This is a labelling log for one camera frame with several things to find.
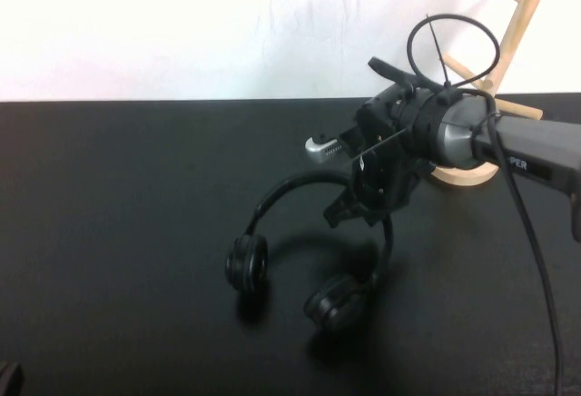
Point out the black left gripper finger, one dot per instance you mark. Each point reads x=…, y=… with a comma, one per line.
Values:
x=10, y=380

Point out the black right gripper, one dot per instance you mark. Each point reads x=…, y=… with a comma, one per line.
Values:
x=386, y=178

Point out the black on-ear headphones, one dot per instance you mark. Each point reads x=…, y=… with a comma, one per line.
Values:
x=247, y=263

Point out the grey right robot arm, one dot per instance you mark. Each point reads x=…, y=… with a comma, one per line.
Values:
x=535, y=141

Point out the wooden headphone stand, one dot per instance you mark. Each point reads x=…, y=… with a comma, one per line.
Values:
x=526, y=10

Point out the thin black zip tie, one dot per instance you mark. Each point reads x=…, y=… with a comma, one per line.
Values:
x=438, y=53
x=381, y=145

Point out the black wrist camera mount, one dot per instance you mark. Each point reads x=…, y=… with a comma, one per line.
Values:
x=390, y=73

